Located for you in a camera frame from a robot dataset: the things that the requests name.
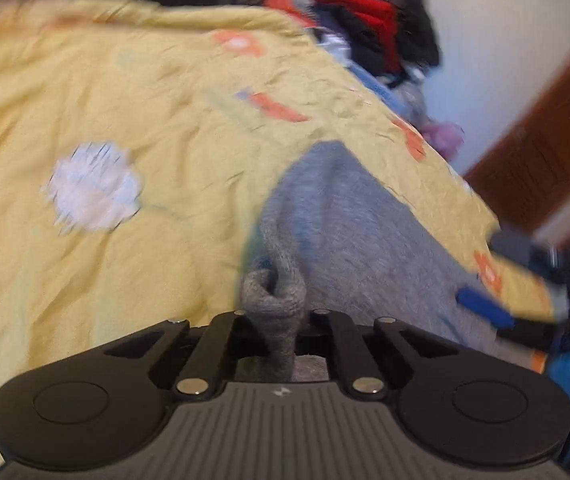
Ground navy garments in pile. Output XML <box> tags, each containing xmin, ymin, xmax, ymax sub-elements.
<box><xmin>312</xmin><ymin>3</ymin><xmax>387</xmax><ymax>77</ymax></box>

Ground red garment on pile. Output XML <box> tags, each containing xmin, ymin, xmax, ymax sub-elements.
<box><xmin>312</xmin><ymin>0</ymin><xmax>400</xmax><ymax>73</ymax></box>

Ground brown wooden door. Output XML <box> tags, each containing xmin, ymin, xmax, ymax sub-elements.
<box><xmin>465</xmin><ymin>60</ymin><xmax>570</xmax><ymax>233</ymax></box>

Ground grey navy knit sweater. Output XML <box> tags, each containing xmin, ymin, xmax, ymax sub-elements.
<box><xmin>237</xmin><ymin>141</ymin><xmax>534</xmax><ymax>382</ymax></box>

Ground clear plastic bag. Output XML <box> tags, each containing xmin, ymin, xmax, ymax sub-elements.
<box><xmin>392</xmin><ymin>80</ymin><xmax>430</xmax><ymax>130</ymax></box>

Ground black clothes on pile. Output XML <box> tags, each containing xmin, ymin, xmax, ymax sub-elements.
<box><xmin>381</xmin><ymin>0</ymin><xmax>442</xmax><ymax>70</ymax></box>

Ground yellow floral bed quilt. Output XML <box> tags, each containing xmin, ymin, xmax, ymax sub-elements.
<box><xmin>0</xmin><ymin>0</ymin><xmax>552</xmax><ymax>386</ymax></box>

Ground white crumpled cloth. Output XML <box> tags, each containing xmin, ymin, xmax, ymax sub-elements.
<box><xmin>319</xmin><ymin>32</ymin><xmax>351</xmax><ymax>66</ymax></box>

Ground pink plastic bag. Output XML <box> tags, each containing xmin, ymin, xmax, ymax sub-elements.
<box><xmin>421</xmin><ymin>122</ymin><xmax>465</xmax><ymax>162</ymax></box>

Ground light blue towel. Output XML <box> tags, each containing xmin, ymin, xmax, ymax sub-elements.
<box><xmin>347</xmin><ymin>62</ymin><xmax>404</xmax><ymax>115</ymax></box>

